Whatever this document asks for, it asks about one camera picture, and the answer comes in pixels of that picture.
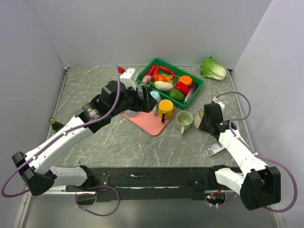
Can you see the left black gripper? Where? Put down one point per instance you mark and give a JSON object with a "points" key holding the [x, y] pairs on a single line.
{"points": [[146, 104]]}

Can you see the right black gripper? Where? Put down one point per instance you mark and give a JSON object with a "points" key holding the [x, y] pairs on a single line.
{"points": [[202, 126]]}

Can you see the light blue mug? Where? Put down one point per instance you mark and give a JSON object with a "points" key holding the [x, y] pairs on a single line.
{"points": [[157, 97]]}

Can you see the cream mug black handle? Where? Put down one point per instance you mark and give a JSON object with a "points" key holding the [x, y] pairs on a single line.
{"points": [[198, 118]]}

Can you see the yellow mug black handle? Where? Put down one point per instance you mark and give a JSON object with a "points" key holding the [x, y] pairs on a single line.
{"points": [[165, 109]]}

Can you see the light green mug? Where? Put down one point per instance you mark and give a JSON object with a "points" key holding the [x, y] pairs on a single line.
{"points": [[183, 122]]}

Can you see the grey mug pink rim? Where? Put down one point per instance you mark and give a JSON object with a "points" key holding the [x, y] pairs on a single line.
{"points": [[130, 113]]}

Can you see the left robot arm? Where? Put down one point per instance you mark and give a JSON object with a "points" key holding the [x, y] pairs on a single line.
{"points": [[36, 167]]}

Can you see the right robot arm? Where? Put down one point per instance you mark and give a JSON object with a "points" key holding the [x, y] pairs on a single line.
{"points": [[258, 185]]}

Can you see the dark blue-grey mug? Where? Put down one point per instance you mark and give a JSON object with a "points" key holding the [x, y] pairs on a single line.
{"points": [[140, 89]]}

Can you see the pink tray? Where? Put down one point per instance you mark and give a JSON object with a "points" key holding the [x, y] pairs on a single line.
{"points": [[149, 122]]}

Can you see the white radish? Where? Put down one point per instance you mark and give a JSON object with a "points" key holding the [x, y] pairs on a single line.
{"points": [[163, 86]]}

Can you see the purple onion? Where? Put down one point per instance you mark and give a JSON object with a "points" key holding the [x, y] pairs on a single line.
{"points": [[147, 79]]}

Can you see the orange yellow vegetable piece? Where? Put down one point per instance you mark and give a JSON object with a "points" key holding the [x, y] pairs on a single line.
{"points": [[165, 78]]}

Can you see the green bell pepper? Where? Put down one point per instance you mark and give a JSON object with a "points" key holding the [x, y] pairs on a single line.
{"points": [[177, 95]]}

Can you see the red chili pepper pair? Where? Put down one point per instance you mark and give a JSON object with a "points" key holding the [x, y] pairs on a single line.
{"points": [[153, 71]]}

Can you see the purple eggplant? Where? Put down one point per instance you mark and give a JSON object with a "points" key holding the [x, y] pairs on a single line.
{"points": [[192, 89]]}

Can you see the white printed card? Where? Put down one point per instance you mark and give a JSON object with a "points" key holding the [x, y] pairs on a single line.
{"points": [[214, 149]]}

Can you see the red bell pepper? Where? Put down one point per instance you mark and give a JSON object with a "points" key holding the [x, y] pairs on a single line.
{"points": [[183, 88]]}

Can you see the green plastic basket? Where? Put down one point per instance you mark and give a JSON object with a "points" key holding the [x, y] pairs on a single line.
{"points": [[179, 72]]}

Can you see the orange fruit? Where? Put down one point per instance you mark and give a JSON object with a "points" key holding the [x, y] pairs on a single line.
{"points": [[187, 80]]}

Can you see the lettuce head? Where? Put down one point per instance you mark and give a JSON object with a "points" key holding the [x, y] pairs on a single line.
{"points": [[210, 68]]}

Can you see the green glass bottle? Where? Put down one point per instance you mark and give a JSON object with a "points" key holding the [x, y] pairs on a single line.
{"points": [[56, 126]]}

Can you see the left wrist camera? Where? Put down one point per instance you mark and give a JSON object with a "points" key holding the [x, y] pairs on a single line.
{"points": [[128, 77]]}

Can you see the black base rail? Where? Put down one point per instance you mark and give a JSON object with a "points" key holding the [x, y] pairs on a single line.
{"points": [[149, 183]]}

